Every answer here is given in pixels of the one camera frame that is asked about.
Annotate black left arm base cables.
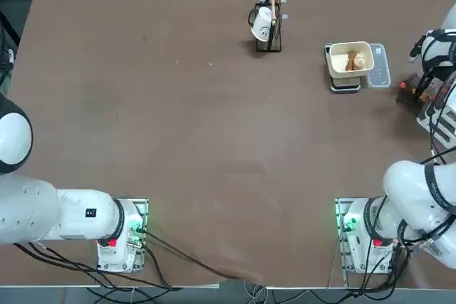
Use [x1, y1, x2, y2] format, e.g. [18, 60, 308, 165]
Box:
[12, 231, 182, 304]

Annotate smoked drawer orange handle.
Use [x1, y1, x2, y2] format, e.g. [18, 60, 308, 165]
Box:
[396, 73, 442, 110]

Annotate long black table cable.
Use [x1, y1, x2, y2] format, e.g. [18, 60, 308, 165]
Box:
[142, 231, 266, 285]

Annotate white smiley mug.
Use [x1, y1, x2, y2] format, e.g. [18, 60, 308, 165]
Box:
[248, 6, 276, 42]

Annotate black digital kitchen scale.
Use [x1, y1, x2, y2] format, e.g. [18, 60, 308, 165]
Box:
[324, 43, 362, 94]

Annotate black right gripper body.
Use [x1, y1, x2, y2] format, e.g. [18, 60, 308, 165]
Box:
[422, 68, 446, 87]

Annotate brown bread piece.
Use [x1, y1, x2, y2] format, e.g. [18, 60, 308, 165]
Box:
[344, 51, 358, 72]

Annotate cream rectangular container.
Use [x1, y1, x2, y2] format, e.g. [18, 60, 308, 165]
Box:
[328, 41, 375, 79]

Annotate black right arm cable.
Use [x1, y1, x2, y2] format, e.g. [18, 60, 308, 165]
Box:
[427, 79, 453, 162]

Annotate clear plastic lid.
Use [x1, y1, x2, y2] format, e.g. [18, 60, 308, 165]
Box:
[366, 43, 392, 89]

